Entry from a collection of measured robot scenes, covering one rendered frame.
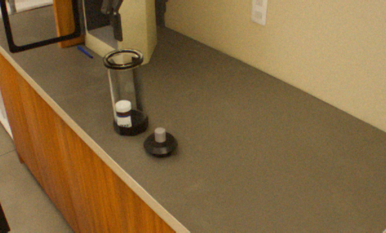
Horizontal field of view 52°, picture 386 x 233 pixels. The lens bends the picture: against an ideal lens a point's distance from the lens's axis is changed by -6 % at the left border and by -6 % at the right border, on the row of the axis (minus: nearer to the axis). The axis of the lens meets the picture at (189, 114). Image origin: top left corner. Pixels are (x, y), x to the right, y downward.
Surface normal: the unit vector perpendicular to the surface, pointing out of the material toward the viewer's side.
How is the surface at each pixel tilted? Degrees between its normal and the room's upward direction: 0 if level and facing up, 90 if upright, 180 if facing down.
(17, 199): 0
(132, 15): 90
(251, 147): 0
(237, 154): 0
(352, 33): 90
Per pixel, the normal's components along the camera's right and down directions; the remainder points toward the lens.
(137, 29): 0.63, 0.41
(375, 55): -0.78, 0.34
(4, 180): 0.00, -0.84
